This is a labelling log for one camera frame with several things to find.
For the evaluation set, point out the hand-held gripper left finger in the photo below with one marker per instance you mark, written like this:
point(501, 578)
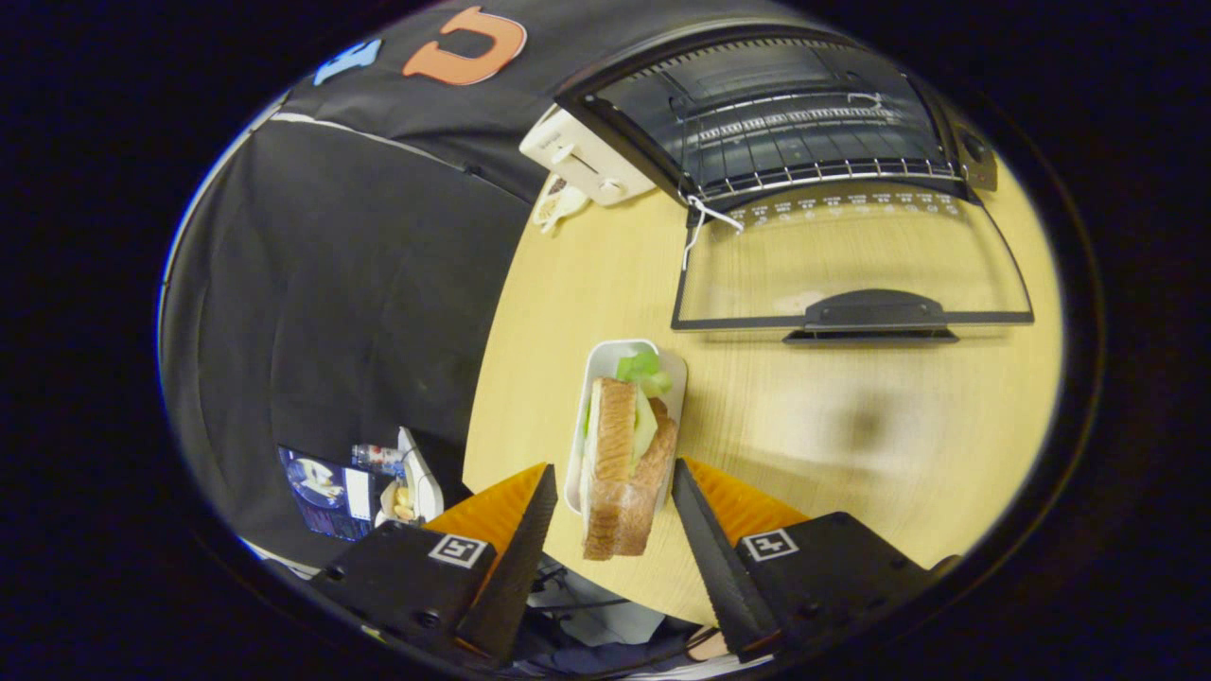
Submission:
point(520, 567)

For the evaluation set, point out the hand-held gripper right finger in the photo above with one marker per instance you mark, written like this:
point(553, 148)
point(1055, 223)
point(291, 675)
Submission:
point(714, 558)

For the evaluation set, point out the toast sandwich with lettuce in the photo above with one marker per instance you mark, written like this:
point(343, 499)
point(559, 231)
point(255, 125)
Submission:
point(615, 454)

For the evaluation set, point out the black toaster oven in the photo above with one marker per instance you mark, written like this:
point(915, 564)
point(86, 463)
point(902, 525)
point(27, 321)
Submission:
point(870, 310)

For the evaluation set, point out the white open food box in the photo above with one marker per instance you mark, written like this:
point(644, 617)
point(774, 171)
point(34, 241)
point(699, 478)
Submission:
point(421, 482)

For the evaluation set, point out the white pop-up toaster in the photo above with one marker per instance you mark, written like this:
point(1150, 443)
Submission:
point(587, 156)

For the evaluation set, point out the clear plastic bottle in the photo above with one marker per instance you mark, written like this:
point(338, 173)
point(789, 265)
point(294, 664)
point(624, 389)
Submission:
point(378, 459)

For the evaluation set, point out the blue printed panel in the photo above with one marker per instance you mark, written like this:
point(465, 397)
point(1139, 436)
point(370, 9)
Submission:
point(322, 487)

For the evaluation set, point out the white rectangular tray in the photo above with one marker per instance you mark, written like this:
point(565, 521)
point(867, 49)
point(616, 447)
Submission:
point(605, 357)

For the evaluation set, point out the small white dish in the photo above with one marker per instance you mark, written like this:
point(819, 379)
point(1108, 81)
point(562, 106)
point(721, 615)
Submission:
point(558, 203)

